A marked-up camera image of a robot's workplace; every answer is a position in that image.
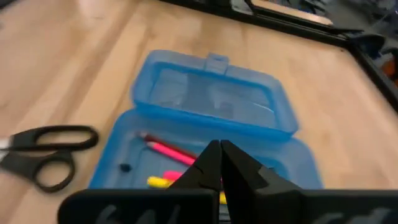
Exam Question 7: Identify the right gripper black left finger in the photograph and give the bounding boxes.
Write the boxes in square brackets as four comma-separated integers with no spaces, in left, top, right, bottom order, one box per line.
[169,139,223,191]

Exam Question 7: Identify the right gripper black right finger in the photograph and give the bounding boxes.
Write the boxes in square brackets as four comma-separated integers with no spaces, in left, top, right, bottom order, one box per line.
[220,139,302,224]

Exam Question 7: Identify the pink highlighter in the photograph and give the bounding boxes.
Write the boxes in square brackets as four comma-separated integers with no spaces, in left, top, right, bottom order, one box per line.
[162,170,185,182]

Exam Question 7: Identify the yellow highlighter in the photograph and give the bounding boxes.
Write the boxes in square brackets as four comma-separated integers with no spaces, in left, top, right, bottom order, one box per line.
[146,175,228,205]

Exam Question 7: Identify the brown pencil with blue eraser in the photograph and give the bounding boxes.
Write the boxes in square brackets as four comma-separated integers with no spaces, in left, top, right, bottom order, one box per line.
[137,131,198,160]

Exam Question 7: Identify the blue translucent plastic supply box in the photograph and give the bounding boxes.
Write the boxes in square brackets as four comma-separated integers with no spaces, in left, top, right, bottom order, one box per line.
[88,49,324,206]

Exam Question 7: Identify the orange shop vacuum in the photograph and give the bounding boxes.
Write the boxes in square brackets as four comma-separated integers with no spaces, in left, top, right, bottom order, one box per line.
[382,58,398,78]

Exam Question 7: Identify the black corner bracket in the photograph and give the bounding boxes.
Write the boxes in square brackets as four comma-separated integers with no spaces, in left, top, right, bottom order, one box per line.
[348,32,386,60]

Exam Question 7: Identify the black-handled scissors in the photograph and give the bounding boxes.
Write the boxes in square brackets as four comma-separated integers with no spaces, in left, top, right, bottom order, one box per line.
[0,124,100,194]

